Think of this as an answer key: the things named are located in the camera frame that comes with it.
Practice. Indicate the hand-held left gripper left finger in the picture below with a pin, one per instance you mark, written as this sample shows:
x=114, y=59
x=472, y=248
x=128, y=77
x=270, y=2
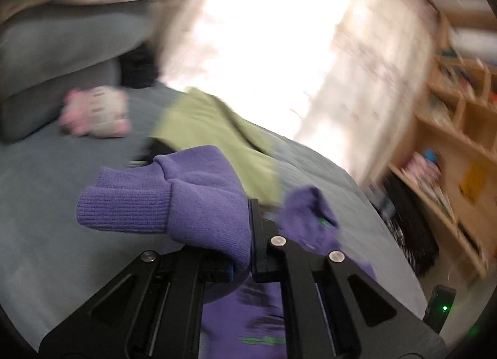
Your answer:
x=167, y=297

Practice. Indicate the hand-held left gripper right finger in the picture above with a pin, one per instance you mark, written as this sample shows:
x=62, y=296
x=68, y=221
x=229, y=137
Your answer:
x=259, y=250

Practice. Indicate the purple knit sweater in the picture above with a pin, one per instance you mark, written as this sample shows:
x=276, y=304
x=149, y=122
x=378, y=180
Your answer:
x=202, y=203

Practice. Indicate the black speckled cloth pile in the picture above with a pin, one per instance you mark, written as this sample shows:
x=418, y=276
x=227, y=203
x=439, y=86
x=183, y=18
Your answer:
x=411, y=227

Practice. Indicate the green folded garment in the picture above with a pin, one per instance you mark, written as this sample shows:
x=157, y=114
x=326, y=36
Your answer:
x=217, y=129

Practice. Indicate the yellow bag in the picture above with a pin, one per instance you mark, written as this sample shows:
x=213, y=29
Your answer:
x=473, y=182

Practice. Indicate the pink box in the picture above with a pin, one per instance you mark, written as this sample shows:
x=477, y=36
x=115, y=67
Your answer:
x=421, y=170

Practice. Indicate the black folded garment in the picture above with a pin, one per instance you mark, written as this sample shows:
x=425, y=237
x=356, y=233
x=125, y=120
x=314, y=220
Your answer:
x=155, y=153

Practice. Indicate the blue small box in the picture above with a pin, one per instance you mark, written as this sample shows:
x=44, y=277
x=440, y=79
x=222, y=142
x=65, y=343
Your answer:
x=430, y=156

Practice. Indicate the grey bed cover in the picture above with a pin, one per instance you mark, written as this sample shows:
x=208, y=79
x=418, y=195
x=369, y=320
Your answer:
x=42, y=188

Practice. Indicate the wooden bookshelf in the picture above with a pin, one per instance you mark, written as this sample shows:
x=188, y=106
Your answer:
x=462, y=129

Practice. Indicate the pink and white plush toy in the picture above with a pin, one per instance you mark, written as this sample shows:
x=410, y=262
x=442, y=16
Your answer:
x=97, y=112

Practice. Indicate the white floral curtain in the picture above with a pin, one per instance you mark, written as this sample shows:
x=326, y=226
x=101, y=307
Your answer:
x=279, y=40

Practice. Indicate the dark cloth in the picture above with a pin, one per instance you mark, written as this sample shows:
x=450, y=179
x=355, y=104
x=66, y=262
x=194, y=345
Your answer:
x=138, y=67

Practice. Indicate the grey pillow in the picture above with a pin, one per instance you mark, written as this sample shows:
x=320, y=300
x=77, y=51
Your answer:
x=66, y=40
x=50, y=106

